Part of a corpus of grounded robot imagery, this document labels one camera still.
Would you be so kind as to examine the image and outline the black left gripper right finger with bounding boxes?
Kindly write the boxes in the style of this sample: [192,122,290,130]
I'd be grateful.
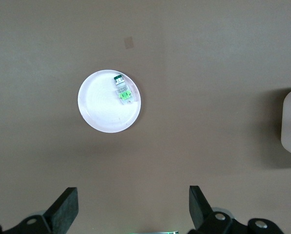
[188,185,282,234]

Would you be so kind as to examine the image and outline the green push button switch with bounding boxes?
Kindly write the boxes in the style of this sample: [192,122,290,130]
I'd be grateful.
[113,75,135,105]

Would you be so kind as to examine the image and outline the pink round plate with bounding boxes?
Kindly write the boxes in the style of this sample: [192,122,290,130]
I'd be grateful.
[77,70,143,134]

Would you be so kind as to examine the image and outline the brown tape patch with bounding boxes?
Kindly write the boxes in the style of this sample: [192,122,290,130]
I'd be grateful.
[123,36,135,50]

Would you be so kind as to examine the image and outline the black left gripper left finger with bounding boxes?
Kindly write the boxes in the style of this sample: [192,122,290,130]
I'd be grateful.
[0,187,79,234]

